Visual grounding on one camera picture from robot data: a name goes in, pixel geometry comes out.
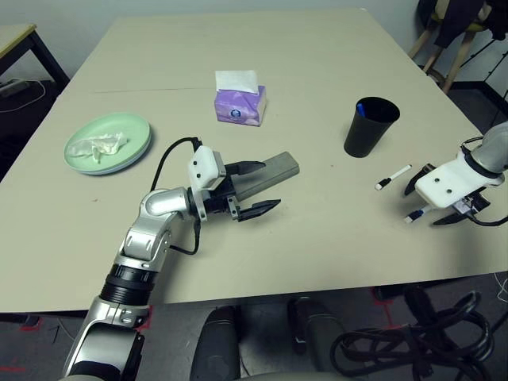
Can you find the grey glasses case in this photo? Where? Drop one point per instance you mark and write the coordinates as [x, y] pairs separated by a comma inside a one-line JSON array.
[[274, 170]]

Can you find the grey power strip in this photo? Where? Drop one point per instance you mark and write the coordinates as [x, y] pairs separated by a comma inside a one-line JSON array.
[[14, 86]]

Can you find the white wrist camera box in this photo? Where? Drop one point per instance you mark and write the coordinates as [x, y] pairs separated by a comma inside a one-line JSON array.
[[202, 166], [448, 184]]

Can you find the white marker black cap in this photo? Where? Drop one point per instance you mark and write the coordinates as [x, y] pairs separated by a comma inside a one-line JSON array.
[[397, 174]]

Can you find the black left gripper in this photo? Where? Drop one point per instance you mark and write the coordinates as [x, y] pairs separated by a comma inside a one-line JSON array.
[[220, 198]]

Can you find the light blue plate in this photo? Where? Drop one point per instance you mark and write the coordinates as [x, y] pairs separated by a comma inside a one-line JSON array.
[[115, 172]]

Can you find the light green plate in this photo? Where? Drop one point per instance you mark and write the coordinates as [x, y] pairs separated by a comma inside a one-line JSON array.
[[131, 127]]

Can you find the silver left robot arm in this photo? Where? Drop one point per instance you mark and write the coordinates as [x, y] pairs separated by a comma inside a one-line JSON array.
[[158, 202]]

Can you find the yellow-green stool cushion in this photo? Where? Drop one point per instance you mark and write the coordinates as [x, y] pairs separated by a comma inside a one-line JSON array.
[[476, 27]]

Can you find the white tissue sheet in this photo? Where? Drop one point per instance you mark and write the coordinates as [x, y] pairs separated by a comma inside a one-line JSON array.
[[236, 81]]

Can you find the dark grey left robot leg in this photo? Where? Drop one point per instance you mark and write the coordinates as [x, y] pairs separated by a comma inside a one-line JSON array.
[[216, 345]]

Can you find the black cup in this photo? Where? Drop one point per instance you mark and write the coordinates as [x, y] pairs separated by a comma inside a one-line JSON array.
[[365, 139]]

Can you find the white marker blue cap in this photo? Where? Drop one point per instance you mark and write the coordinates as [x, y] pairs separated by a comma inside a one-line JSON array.
[[416, 214]]

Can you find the beige robot torso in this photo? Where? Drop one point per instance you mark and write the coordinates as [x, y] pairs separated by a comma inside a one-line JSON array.
[[278, 377]]

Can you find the black jacket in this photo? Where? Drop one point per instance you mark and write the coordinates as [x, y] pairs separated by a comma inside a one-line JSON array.
[[452, 20]]

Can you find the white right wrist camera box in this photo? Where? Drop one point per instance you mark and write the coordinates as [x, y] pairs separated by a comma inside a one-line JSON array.
[[448, 184]]

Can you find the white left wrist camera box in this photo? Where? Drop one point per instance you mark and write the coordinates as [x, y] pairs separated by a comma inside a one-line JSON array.
[[202, 166]]

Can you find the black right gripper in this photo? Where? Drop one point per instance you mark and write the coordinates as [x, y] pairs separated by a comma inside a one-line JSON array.
[[472, 203]]

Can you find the dark grey robot leg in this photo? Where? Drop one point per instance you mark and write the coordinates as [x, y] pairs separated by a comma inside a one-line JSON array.
[[216, 345], [317, 333]]

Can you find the purple tissue box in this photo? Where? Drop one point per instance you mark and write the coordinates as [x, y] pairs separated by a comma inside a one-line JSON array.
[[238, 111]]

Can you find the dark grey right robot leg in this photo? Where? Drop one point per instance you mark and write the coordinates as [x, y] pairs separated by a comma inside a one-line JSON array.
[[317, 333]]

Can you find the side desk black legs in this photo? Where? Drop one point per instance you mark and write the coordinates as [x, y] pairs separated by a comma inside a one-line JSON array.
[[16, 37]]

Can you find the blue marker pen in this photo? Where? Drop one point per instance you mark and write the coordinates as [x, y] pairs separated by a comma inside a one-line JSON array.
[[361, 109]]

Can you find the wooden stool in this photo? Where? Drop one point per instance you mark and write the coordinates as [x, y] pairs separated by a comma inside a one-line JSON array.
[[456, 63]]

